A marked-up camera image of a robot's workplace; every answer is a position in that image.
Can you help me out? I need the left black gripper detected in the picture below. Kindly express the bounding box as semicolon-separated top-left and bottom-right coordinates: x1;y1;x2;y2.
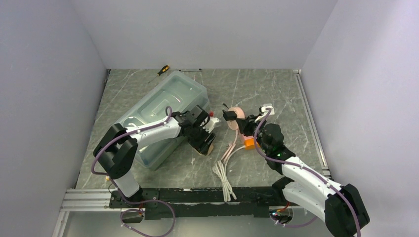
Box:
187;123;216;155

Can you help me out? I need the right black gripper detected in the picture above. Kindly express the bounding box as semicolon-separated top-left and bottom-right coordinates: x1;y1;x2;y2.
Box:
236;114;271;154

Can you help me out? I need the beige cube socket adapter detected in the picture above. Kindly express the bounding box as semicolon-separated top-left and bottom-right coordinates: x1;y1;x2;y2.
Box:
199;144;214;156

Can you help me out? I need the round pink power socket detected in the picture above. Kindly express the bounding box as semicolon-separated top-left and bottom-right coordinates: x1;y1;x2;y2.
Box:
226;107;245;131

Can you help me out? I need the black power adapter plug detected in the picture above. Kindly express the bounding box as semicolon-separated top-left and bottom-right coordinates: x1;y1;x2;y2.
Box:
222;110;237;121

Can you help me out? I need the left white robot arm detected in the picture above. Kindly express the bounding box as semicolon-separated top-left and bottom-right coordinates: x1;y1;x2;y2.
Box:
91;105;220;207

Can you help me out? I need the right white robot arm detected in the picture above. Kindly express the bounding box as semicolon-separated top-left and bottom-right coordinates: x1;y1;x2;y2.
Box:
235;115;370;237

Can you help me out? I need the pink square socket adapter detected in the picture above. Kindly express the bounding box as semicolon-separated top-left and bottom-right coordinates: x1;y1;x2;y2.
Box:
240;134;249;144

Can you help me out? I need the orange power strip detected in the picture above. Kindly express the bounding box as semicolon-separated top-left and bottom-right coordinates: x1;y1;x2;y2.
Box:
244;138;260;151

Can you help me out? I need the clear plastic storage box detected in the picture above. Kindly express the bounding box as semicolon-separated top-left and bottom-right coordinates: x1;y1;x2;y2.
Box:
116;71;210;171

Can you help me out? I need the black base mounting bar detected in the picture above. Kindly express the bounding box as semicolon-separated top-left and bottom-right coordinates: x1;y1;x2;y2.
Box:
109;186;289;220

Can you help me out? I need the small orange black screwdriver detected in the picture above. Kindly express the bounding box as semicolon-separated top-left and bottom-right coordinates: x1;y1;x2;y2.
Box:
147;65;170;83

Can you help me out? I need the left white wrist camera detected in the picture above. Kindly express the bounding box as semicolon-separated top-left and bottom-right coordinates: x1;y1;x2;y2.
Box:
203;111;220;132

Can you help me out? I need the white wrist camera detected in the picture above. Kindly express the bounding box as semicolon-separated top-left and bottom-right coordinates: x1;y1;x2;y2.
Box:
258;103;275;119
203;111;220;132

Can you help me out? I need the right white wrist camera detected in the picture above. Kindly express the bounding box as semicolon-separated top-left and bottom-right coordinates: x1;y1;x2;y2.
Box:
258;103;275;119

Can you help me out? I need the white coiled cable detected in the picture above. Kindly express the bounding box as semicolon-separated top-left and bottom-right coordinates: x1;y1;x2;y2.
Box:
212;145;247;203

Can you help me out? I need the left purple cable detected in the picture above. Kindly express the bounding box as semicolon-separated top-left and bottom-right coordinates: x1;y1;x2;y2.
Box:
90;106;173;176

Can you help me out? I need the aluminium frame rail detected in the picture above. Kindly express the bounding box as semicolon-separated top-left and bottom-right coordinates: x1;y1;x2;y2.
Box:
52;189;111;237

